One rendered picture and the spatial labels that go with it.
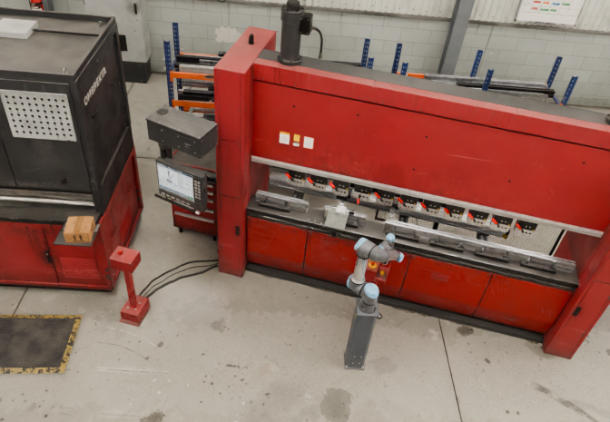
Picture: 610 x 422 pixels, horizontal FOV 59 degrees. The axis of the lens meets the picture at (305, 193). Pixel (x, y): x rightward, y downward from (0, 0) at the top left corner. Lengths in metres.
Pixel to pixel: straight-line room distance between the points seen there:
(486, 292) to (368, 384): 1.37
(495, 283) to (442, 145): 1.48
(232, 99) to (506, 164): 2.20
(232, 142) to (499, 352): 3.15
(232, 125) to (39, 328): 2.56
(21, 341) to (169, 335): 1.26
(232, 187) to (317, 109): 1.07
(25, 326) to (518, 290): 4.43
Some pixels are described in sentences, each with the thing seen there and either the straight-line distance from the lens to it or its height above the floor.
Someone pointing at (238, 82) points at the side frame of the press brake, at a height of 2.22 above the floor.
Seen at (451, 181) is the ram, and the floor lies 1.58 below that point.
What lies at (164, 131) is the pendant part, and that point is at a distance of 4.24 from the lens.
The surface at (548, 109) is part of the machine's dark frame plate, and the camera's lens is 4.45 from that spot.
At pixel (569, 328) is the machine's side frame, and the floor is 0.42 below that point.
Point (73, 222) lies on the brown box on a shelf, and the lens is 4.76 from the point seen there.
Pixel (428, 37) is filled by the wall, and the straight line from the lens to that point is 8.74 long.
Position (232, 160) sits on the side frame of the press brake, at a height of 1.47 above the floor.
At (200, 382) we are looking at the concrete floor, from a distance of 4.94.
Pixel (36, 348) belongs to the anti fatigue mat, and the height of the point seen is 0.01.
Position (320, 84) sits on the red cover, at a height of 2.23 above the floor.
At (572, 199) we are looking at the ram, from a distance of 4.75.
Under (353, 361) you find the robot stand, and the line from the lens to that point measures 4.97.
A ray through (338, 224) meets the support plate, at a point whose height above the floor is 1.00.
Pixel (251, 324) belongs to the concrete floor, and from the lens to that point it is 5.25.
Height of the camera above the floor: 4.23
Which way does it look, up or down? 40 degrees down
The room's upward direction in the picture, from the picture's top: 6 degrees clockwise
